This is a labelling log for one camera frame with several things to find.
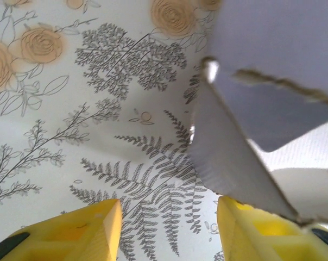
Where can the floral patterned tablecloth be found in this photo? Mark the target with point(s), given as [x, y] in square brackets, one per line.
[71, 136]

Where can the lavender paper box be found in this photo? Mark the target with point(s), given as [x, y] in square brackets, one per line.
[261, 27]

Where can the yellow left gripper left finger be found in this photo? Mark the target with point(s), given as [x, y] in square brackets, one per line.
[71, 236]

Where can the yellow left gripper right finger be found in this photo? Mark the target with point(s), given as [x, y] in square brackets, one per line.
[261, 239]

